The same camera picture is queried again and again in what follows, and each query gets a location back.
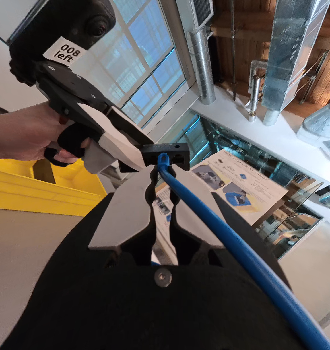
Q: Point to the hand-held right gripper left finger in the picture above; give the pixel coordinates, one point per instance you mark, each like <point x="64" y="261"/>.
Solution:
<point x="126" y="213"/>

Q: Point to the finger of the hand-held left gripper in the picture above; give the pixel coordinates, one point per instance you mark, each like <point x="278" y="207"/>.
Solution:
<point x="129" y="128"/>
<point x="124" y="149"/>

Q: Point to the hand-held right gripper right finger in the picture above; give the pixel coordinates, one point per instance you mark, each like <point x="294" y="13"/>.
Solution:
<point x="195" y="224"/>

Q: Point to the black ethernet port block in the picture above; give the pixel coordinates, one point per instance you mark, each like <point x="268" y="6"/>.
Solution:
<point x="181" y="149"/>

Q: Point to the person's left hand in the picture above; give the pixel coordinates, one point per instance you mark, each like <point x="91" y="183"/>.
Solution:
<point x="22" y="131"/>

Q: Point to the printed instruction poster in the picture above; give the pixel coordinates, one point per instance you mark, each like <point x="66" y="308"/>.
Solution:
<point x="236" y="186"/>

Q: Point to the large paned window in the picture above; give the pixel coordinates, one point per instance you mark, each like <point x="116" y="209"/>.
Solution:
<point x="143" y="54"/>

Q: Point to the yellow plastic bin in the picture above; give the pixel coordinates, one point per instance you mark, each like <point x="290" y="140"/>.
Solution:
<point x="44" y="191"/>

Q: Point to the glass partition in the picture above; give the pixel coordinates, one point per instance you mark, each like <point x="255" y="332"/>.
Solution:
<point x="290" y="218"/>

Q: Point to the thin dark metal pipe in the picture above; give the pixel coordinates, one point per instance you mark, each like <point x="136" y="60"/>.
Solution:
<point x="233" y="54"/>

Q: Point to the bent silver pipe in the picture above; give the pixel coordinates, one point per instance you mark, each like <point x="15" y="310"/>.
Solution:
<point x="256" y="90"/>

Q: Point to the white air vent box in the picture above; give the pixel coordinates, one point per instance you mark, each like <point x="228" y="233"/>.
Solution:
<point x="200" y="13"/>

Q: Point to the round silver air duct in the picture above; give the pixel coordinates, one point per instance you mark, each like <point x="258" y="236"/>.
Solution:
<point x="202" y="71"/>

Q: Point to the conical silver duct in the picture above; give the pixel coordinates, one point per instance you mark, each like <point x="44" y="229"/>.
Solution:
<point x="323" y="123"/>

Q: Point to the rectangular silver air duct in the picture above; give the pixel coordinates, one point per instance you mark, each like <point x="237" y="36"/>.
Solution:
<point x="290" y="54"/>

